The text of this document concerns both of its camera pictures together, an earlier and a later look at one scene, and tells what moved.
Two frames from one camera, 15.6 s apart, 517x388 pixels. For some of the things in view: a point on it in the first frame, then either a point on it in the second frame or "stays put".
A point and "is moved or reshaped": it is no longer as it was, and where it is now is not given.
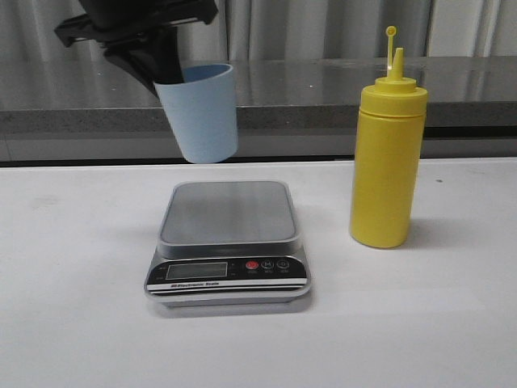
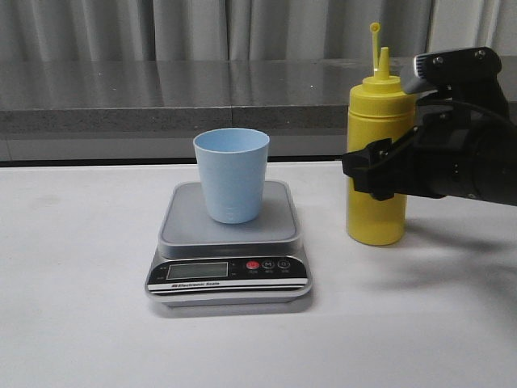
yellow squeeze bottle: x=387 y=156 is moved or reshaped
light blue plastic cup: x=202 y=109 -> x=232 y=162
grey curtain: x=291 y=29 stays put
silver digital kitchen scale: x=229 y=244 stays put
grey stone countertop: x=288 y=108 stays put
